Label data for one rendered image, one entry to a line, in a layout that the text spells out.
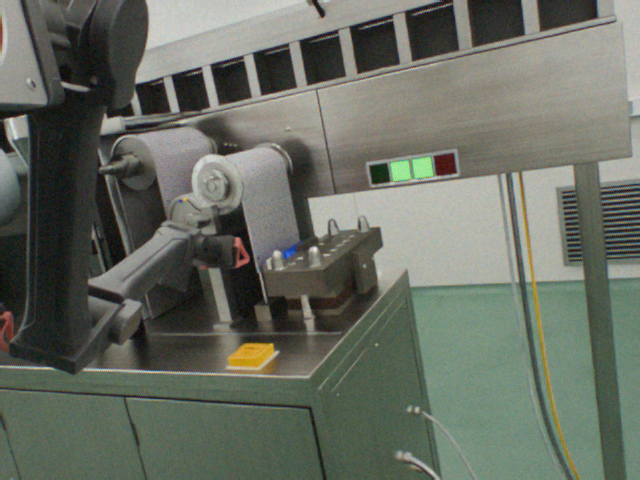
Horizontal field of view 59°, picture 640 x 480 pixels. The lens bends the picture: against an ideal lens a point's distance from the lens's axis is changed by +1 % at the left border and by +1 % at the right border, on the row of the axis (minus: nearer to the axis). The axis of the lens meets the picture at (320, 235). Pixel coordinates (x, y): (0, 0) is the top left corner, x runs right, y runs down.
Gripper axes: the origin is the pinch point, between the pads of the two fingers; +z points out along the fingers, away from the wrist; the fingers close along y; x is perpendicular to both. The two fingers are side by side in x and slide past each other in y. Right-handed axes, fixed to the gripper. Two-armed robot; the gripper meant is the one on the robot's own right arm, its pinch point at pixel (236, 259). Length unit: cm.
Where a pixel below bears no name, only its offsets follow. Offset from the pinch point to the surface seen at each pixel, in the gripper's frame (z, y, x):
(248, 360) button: -8.8, 12.0, -23.0
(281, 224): 19.0, -0.2, 13.5
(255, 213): 6.5, -0.2, 13.0
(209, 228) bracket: 0.4, -9.2, 8.1
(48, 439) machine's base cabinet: 3, -57, -46
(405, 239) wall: 271, -52, 73
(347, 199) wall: 255, -93, 102
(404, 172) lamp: 30, 30, 29
